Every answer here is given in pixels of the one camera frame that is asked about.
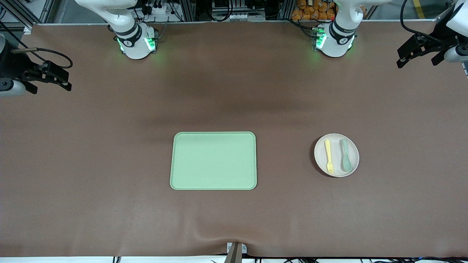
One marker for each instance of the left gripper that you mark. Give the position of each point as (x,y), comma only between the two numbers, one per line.
(436,41)

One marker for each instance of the light green rectangular tray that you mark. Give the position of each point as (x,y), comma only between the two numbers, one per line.
(190,160)

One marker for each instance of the grey equipment box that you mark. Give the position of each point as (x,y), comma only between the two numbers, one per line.
(237,16)

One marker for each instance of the brown table cover mat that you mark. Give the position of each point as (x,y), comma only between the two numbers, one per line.
(109,201)

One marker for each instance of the aluminium frame beam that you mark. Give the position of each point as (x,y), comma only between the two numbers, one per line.
(47,11)

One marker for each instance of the grey-green plastic spoon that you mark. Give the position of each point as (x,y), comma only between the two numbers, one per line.
(346,164)

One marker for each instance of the aluminium frame post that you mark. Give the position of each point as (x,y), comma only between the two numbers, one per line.
(188,9)

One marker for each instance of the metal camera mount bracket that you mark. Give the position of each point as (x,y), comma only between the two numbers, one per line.
(236,255)

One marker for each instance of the white power strip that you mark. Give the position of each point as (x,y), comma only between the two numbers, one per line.
(157,10)

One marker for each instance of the yellow plastic fork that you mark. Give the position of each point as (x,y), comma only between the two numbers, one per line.
(328,153)

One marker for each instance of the orange bread pile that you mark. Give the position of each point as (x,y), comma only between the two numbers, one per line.
(310,11)

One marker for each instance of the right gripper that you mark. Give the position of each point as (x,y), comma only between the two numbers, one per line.
(14,67)

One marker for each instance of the beige round plate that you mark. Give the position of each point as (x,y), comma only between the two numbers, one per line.
(335,153)

